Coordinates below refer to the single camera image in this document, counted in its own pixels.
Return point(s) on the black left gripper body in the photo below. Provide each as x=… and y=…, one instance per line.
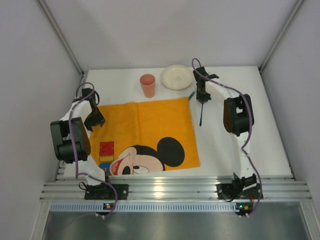
x=94, y=119

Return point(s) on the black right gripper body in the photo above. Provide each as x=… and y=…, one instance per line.
x=203, y=97

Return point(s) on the cream round plate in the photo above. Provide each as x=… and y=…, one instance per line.
x=176, y=77

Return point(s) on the pink plastic cup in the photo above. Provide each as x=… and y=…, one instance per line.
x=148, y=85

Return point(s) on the yellow Mickey Mouse placemat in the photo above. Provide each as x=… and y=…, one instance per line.
x=145, y=137

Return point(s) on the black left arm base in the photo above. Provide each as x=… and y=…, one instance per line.
x=104, y=192

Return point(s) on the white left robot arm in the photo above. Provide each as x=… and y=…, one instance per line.
x=71, y=139

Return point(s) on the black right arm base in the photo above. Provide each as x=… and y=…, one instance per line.
x=240, y=188

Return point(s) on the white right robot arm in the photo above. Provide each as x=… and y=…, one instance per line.
x=238, y=119

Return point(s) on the aluminium table edge rail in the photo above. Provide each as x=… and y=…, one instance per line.
x=178, y=188

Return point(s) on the grey slotted cable duct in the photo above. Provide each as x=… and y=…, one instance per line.
x=151, y=207

